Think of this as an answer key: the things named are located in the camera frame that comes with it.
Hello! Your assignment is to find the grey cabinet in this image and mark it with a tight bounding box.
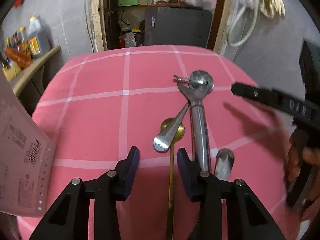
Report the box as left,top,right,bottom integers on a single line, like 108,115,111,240
144,6,213,48

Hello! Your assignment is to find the shelf of bottles and packets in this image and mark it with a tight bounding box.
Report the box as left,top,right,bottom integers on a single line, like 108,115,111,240
11,45,62,97

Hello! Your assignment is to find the steel ice cream scoop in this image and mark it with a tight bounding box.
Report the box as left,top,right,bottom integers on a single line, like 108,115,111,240
189,70,215,174

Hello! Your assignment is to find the white perforated utensil basket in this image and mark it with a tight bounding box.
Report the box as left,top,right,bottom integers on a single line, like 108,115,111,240
0,75,57,218

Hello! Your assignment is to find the brown wooden door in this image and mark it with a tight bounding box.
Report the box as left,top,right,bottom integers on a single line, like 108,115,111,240
104,0,122,50

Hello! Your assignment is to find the large cooking oil bottle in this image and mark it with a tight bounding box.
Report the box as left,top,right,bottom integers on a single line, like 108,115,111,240
26,16,52,57

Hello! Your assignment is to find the pink checkered tablecloth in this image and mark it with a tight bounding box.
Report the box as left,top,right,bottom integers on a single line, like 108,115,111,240
16,44,308,240

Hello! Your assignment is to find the red white plastic bag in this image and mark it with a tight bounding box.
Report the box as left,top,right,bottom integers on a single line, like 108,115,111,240
119,31,137,48

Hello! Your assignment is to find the person's right hand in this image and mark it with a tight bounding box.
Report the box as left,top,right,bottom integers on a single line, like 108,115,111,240
286,133,320,200

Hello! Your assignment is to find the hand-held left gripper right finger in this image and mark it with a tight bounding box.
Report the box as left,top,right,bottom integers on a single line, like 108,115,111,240
177,148,287,240

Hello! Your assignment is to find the steel spoon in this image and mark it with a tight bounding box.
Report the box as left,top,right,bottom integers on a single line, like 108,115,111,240
214,148,235,182

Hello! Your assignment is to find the gold spoon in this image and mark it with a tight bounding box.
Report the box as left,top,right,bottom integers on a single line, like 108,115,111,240
160,118,185,240

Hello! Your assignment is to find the orange snack packet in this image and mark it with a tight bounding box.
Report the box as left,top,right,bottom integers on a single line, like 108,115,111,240
5,46,33,69

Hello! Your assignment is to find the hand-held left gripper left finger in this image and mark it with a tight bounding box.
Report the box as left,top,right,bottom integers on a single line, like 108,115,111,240
29,146,140,240

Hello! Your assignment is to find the cream door frame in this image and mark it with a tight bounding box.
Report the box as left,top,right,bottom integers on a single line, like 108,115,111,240
89,0,234,54

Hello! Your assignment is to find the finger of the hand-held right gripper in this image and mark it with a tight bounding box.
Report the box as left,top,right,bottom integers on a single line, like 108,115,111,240
231,82,313,117

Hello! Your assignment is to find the white hose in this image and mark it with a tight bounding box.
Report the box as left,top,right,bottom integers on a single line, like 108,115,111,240
226,0,259,47

